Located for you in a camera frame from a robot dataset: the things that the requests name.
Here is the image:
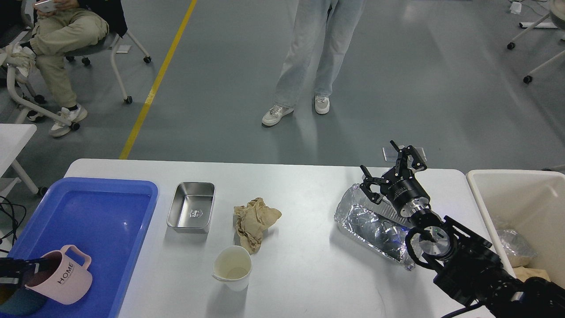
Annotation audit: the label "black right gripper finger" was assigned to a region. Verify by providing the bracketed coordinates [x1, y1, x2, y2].
[359, 165, 387, 204]
[390, 140, 428, 179]

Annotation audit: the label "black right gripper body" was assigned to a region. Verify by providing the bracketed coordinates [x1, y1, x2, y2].
[380, 171, 431, 217]

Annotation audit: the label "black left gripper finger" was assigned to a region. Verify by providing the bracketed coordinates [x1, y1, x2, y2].
[0, 257, 53, 276]

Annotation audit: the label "pink mug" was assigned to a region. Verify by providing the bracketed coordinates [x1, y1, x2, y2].
[24, 244, 93, 305]

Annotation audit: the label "stainless steel rectangular tray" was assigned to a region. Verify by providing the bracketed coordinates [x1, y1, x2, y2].
[167, 182, 215, 234]

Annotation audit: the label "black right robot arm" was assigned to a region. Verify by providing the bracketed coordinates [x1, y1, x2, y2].
[360, 141, 565, 318]

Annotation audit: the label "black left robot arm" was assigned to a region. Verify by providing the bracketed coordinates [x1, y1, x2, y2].
[0, 197, 53, 288]

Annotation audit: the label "clear floor plate right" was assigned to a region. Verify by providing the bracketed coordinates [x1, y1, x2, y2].
[414, 147, 427, 162]

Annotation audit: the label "clear floor plate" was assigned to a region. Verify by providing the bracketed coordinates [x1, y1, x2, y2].
[414, 147, 427, 162]
[383, 146, 398, 162]

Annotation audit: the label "clear floor plate left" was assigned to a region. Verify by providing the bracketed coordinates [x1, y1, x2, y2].
[383, 146, 398, 162]

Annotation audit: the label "dark teal cup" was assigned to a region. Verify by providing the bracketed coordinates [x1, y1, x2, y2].
[0, 288, 48, 316]

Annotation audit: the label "aluminium foil container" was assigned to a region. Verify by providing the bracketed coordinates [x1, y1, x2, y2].
[334, 183, 415, 271]

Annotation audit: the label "blue plastic tray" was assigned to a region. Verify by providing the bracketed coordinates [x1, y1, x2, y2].
[8, 178, 158, 318]

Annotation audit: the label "crumpled brown paper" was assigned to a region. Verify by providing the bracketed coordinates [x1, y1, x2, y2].
[234, 197, 282, 255]

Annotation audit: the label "white plastic bin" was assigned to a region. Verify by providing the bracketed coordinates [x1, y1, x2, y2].
[467, 170, 565, 286]

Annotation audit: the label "crumpled plastic bag in bin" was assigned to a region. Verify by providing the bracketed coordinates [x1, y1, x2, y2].
[497, 229, 538, 268]

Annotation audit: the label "white side table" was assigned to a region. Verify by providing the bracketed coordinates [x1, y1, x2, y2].
[0, 123, 48, 197]

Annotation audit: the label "brown paper in bin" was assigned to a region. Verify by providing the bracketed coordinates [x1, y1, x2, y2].
[513, 266, 551, 282]

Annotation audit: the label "white paper cup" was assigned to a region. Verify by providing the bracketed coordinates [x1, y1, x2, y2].
[211, 245, 252, 292]

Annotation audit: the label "standing person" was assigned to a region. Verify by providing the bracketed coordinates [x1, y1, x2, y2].
[262, 0, 366, 127]

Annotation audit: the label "white chair base right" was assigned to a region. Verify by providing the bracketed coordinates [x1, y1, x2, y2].
[508, 0, 565, 84]

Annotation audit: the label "seated person khaki trousers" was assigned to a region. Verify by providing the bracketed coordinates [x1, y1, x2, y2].
[5, 0, 128, 123]

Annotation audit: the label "white office chair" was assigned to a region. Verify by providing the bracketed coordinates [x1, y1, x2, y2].
[1, 32, 133, 131]

